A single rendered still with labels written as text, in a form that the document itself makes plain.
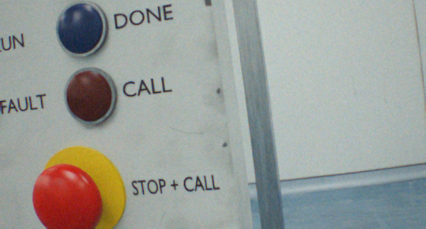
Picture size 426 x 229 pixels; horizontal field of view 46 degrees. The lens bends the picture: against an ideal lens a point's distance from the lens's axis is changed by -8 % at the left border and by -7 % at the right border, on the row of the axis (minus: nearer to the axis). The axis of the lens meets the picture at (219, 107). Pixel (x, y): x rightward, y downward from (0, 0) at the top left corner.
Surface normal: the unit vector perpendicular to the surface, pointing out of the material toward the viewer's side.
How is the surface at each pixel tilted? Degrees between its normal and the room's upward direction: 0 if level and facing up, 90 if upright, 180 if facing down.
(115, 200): 90
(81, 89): 87
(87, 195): 84
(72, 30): 90
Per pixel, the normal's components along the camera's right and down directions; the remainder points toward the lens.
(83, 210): 0.25, 0.17
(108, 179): -0.19, 0.11
